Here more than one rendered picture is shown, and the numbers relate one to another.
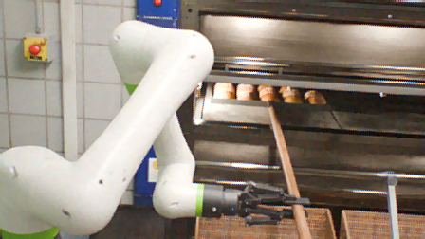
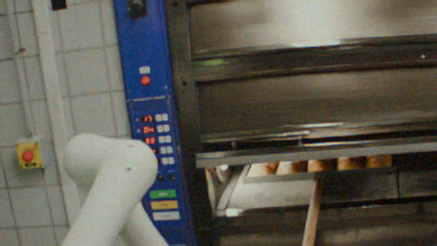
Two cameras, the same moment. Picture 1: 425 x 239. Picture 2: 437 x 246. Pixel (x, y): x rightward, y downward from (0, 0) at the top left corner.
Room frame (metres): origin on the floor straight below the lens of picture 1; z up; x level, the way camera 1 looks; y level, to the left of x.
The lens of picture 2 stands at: (-0.50, -0.48, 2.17)
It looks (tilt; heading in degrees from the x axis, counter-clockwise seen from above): 18 degrees down; 7
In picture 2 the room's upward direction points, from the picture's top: 6 degrees counter-clockwise
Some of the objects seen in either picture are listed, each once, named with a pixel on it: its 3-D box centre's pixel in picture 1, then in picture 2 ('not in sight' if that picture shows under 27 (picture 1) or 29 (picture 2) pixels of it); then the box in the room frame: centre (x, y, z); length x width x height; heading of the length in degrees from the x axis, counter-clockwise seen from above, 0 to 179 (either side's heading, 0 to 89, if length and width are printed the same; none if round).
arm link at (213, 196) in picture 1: (213, 200); not in sight; (1.38, -0.02, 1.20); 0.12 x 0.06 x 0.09; 0
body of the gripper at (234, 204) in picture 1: (239, 203); not in sight; (1.38, -0.09, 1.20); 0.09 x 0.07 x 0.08; 90
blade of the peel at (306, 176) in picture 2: (267, 93); (322, 159); (2.56, -0.26, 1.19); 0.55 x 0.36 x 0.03; 89
